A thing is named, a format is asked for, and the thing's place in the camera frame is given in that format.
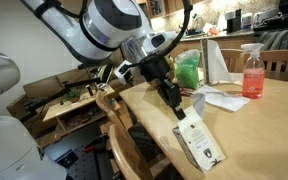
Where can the green plastic bag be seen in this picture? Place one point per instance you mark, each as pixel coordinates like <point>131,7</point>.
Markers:
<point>186,69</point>

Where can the brown sofa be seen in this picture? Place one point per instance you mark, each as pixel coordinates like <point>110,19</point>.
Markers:
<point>44,133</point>

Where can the black coffee maker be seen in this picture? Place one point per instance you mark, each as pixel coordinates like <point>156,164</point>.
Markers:
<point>233,19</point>

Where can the white paper napkin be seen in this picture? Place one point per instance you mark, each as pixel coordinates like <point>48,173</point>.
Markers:
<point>223,99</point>

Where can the black camera arm mount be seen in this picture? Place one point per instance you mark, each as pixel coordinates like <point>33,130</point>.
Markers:
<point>44,91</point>

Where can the wooden chair near table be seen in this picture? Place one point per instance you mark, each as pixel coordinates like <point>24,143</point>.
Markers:
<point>128,157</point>

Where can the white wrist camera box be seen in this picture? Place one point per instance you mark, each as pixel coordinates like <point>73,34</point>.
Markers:
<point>123,72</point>

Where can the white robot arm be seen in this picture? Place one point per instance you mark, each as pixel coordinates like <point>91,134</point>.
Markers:
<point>91,36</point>

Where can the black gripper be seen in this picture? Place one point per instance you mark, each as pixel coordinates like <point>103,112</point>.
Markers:
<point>156,72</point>

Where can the low wooden coffee table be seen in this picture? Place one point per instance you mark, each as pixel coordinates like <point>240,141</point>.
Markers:
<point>70,116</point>

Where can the white paper towel roll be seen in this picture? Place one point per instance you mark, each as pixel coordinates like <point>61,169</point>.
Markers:
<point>221,65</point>

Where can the pink spray bottle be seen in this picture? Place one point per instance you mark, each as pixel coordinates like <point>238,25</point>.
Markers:
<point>254,72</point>

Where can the small dark tea packet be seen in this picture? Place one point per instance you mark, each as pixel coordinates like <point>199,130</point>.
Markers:
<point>186,92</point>

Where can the wooden chair behind table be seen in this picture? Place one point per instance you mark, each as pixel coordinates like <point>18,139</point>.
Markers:
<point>275,62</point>

